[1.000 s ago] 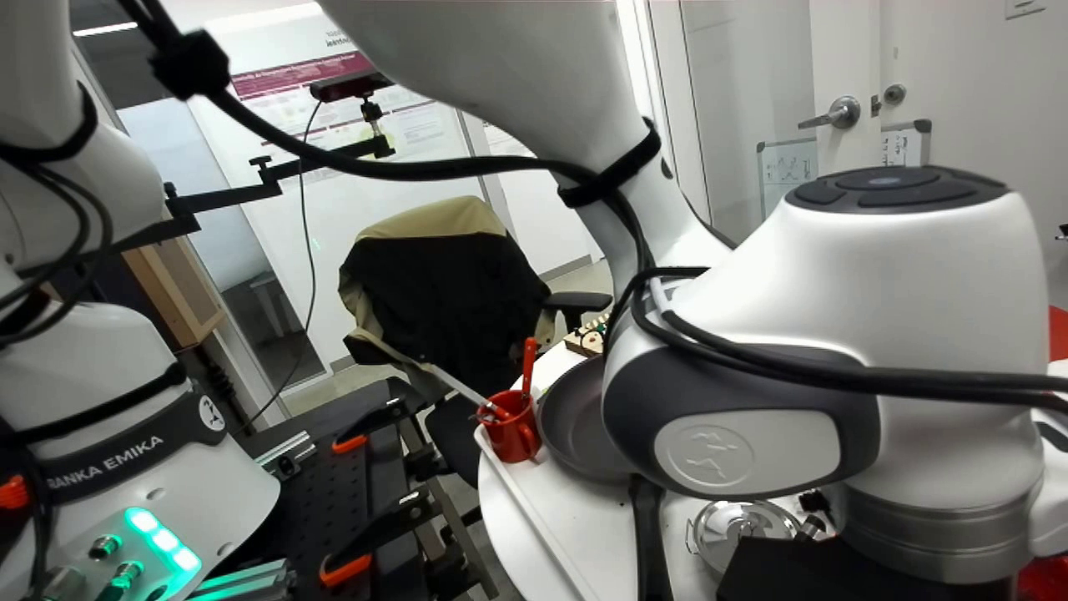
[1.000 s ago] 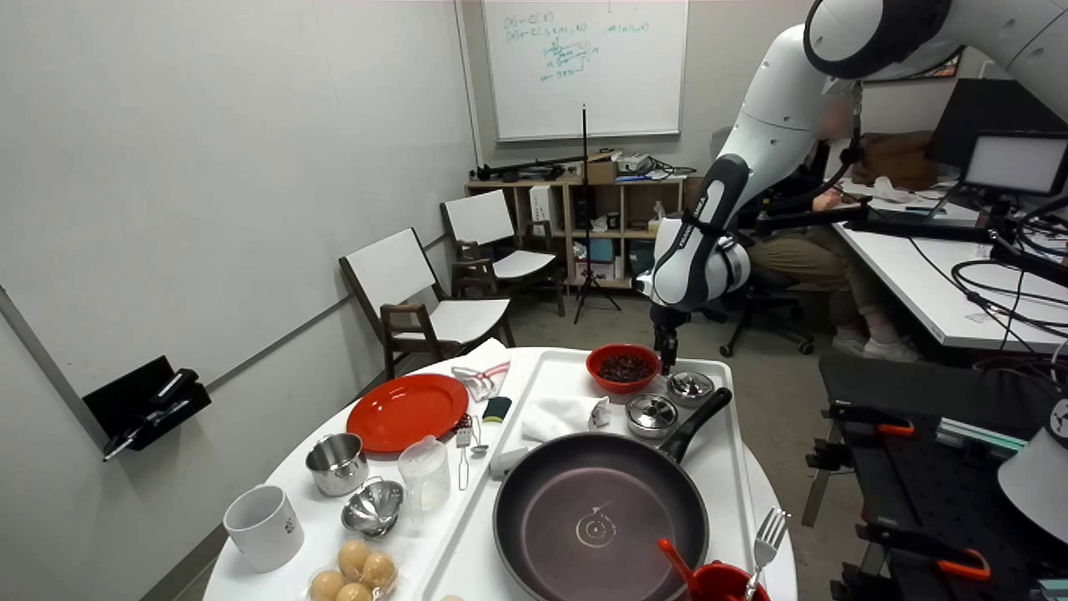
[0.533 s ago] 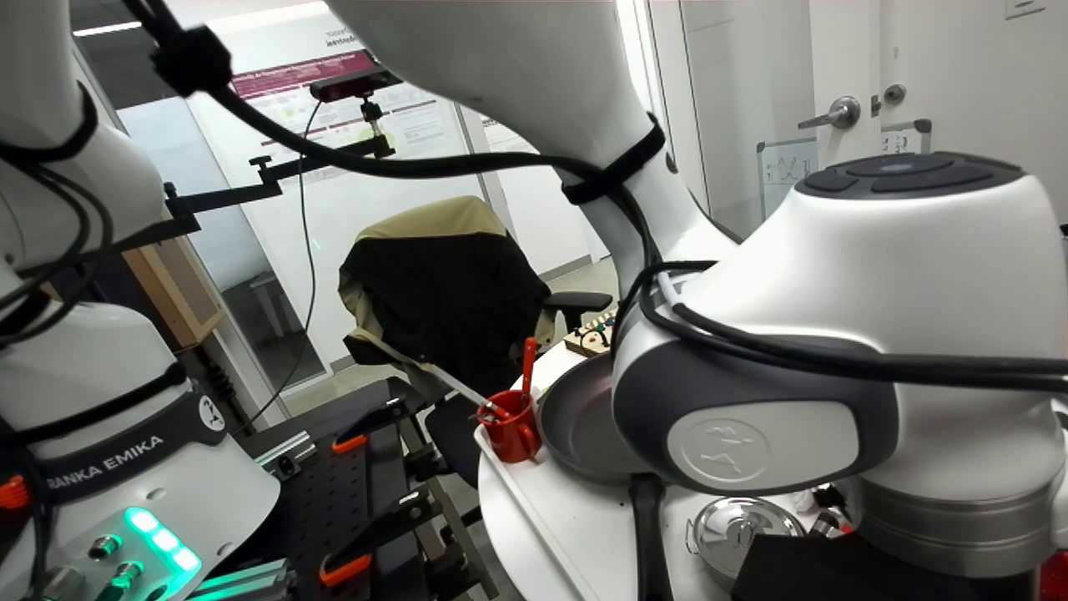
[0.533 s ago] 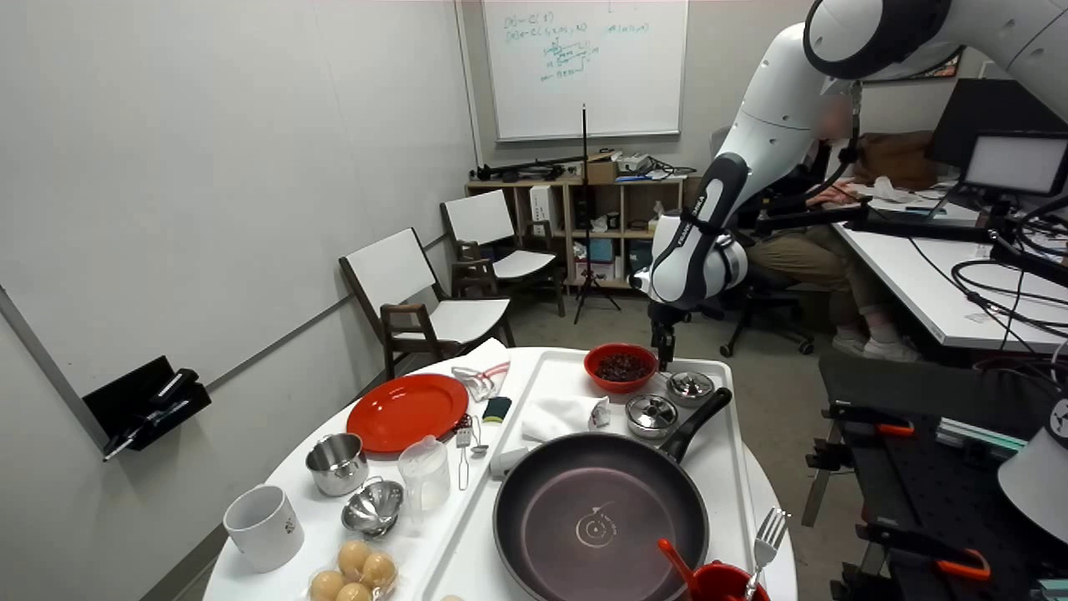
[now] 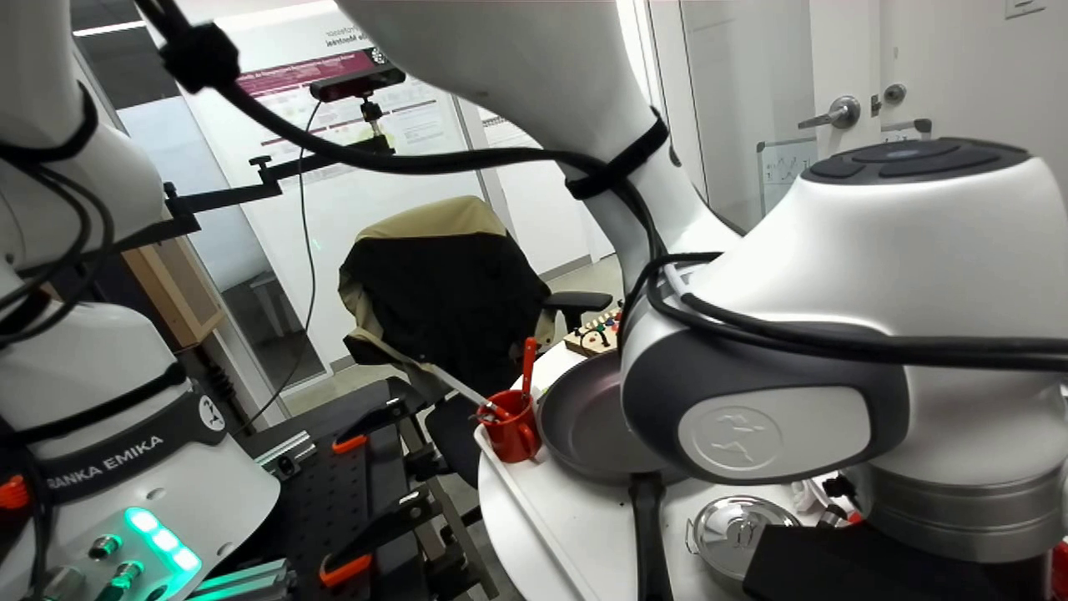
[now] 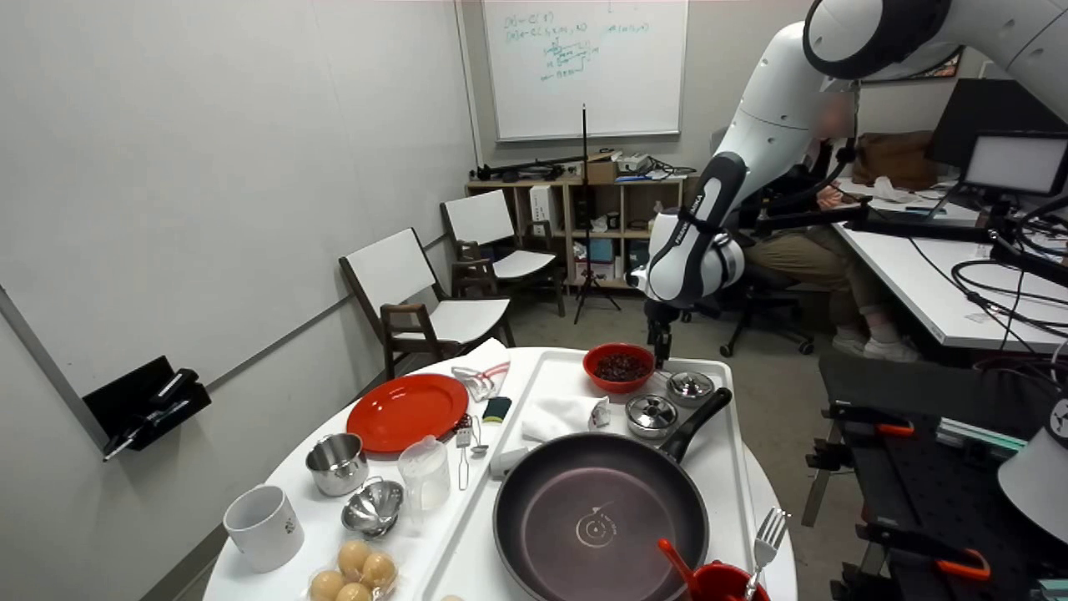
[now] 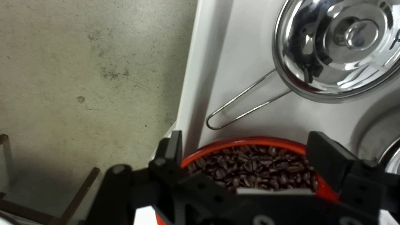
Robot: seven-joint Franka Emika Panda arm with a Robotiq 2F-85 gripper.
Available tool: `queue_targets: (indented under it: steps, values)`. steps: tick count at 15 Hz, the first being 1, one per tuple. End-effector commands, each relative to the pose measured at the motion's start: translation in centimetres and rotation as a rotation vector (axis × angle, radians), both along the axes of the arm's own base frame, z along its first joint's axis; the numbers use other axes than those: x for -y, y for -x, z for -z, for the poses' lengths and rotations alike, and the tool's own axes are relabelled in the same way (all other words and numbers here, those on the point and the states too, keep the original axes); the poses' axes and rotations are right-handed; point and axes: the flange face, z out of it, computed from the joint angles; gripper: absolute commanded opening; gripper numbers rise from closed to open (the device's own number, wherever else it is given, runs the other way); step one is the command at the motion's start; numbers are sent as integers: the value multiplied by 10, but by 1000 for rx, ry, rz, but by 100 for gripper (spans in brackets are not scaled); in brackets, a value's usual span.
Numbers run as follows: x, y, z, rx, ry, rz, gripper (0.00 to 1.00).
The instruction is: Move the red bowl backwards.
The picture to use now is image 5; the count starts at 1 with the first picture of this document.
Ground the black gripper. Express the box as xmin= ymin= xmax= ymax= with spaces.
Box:
xmin=770 ymin=519 xmax=1053 ymax=601

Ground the red bowl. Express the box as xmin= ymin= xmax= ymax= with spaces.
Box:
xmin=1043 ymin=535 xmax=1068 ymax=601

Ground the white tray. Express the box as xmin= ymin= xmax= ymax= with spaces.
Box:
xmin=470 ymin=344 xmax=715 ymax=601

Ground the colourful patterned box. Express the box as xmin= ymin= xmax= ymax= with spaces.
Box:
xmin=559 ymin=308 xmax=628 ymax=360

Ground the red utensil cup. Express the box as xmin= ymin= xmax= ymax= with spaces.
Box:
xmin=475 ymin=381 xmax=548 ymax=468

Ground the orange spatula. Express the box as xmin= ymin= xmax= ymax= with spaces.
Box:
xmin=515 ymin=333 xmax=545 ymax=394

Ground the silver door lock knob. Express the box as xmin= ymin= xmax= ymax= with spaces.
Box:
xmin=866 ymin=81 xmax=911 ymax=121

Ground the black chair with beige jacket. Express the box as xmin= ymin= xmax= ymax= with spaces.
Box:
xmin=335 ymin=195 xmax=615 ymax=396

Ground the black mounting workbench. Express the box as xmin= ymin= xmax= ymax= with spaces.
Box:
xmin=197 ymin=376 xmax=528 ymax=601

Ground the pale green metal bar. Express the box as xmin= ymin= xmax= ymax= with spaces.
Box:
xmin=185 ymin=554 xmax=297 ymax=601

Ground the wooden plank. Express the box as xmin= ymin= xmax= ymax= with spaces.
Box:
xmin=118 ymin=233 xmax=228 ymax=353

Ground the white poster with maroon banner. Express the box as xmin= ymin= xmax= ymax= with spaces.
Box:
xmin=162 ymin=0 xmax=461 ymax=370

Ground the silver door lever handle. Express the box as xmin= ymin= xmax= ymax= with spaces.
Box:
xmin=794 ymin=91 xmax=866 ymax=138

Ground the orange handled black clamp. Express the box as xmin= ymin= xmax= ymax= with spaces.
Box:
xmin=328 ymin=396 xmax=446 ymax=472
xmin=312 ymin=489 xmax=446 ymax=594

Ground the black stereo camera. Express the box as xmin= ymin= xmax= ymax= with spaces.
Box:
xmin=308 ymin=65 xmax=409 ymax=108

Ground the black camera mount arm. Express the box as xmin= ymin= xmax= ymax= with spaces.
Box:
xmin=158 ymin=104 xmax=401 ymax=219

